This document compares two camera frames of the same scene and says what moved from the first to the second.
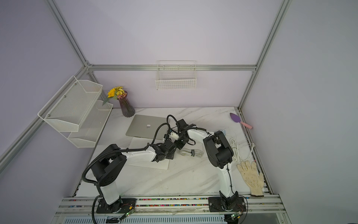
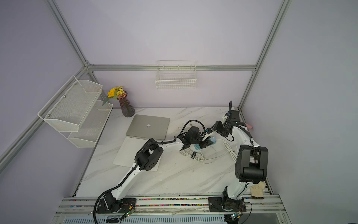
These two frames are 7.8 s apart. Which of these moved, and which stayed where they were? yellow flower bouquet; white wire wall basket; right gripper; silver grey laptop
Moved: right gripper
Stayed: yellow flower bouquet; silver grey laptop; white wire wall basket
